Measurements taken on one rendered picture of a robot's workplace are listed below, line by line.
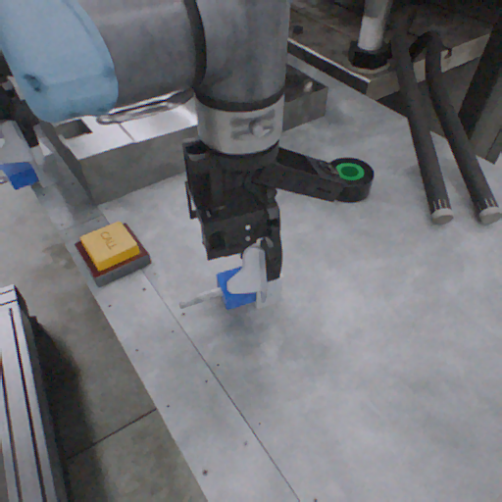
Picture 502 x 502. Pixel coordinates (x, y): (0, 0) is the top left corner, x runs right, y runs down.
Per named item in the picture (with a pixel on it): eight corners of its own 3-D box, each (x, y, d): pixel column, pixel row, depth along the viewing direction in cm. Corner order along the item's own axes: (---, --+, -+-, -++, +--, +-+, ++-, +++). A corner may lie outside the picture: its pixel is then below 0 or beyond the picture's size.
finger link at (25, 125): (23, 146, 66) (-10, 87, 61) (33, 141, 67) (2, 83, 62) (31, 150, 63) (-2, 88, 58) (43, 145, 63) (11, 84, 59)
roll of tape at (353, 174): (374, 203, 69) (378, 186, 67) (325, 203, 69) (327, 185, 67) (366, 174, 75) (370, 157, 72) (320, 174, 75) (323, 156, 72)
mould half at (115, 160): (95, 206, 69) (67, 131, 59) (44, 133, 83) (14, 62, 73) (325, 115, 88) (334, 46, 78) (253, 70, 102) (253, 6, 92)
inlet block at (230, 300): (186, 331, 53) (181, 307, 49) (176, 302, 56) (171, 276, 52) (281, 301, 56) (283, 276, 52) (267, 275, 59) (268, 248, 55)
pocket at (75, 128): (73, 162, 68) (64, 141, 65) (61, 146, 71) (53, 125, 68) (100, 152, 70) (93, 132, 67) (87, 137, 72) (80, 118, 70)
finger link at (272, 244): (255, 269, 49) (247, 201, 45) (269, 265, 50) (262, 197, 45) (270, 289, 45) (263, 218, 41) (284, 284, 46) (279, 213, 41)
